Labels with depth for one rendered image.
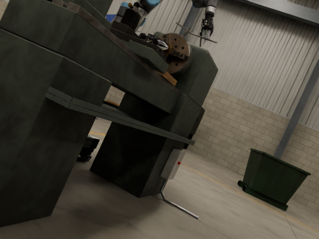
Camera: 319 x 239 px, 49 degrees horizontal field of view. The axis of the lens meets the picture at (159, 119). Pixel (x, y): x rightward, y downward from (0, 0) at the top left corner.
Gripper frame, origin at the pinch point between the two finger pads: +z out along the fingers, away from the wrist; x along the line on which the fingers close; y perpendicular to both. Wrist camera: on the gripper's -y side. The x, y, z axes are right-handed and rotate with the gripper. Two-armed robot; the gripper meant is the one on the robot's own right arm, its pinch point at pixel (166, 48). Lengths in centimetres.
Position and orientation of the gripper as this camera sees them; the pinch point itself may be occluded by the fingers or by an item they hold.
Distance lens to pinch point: 245.9
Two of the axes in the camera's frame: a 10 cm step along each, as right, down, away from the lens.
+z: 8.6, 4.0, -3.3
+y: -3.0, -1.3, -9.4
